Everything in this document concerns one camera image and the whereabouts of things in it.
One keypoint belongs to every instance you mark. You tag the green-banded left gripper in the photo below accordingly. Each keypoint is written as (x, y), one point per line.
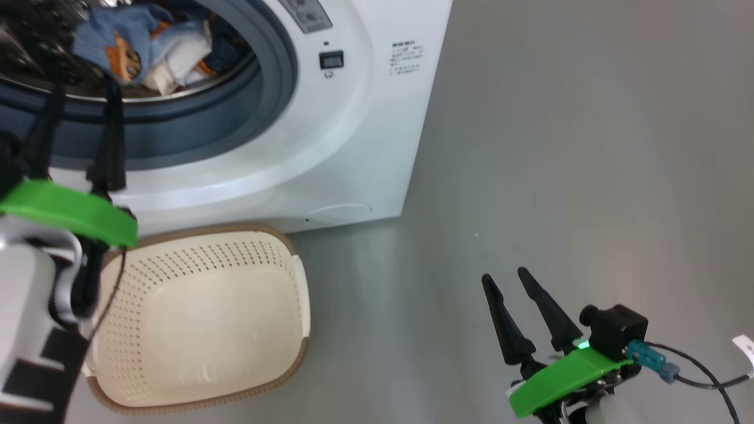
(65, 209)

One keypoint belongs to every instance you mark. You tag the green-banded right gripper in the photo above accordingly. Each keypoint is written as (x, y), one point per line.
(559, 377)

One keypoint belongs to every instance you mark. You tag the blue cartoon-print garment cream lining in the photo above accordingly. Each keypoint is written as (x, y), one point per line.
(129, 47)

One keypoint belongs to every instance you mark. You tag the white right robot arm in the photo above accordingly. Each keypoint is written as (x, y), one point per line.
(612, 412)

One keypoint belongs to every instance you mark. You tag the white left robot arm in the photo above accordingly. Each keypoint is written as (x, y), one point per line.
(29, 377)

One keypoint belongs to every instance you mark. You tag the stainless steel washer drum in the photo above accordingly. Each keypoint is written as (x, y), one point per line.
(35, 53)

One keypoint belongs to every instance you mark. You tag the white front-load washing machine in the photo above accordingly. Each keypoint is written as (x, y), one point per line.
(341, 147)

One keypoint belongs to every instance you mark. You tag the black door lock latch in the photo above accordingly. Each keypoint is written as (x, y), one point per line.
(331, 60)

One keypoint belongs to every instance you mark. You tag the round white filter cover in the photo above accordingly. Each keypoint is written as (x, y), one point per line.
(339, 214)

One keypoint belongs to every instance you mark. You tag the cream perforated laundry basket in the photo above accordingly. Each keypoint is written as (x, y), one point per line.
(206, 330)

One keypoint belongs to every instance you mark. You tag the grey warning sticker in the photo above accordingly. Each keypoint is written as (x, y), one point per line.
(306, 15)

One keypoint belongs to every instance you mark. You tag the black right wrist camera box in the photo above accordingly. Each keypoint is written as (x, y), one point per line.
(615, 330)

